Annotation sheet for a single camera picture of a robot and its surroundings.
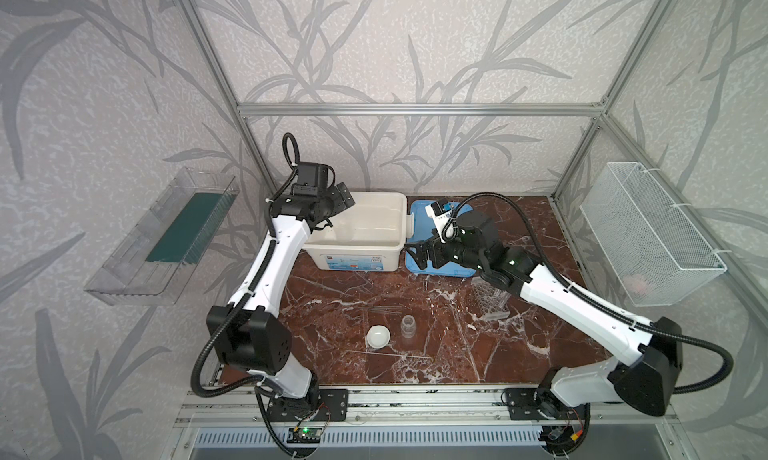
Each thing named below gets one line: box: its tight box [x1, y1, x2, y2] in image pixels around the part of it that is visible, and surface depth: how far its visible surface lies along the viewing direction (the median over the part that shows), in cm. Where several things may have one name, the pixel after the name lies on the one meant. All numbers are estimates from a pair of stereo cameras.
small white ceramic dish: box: [366, 325, 391, 349], surface depth 86 cm
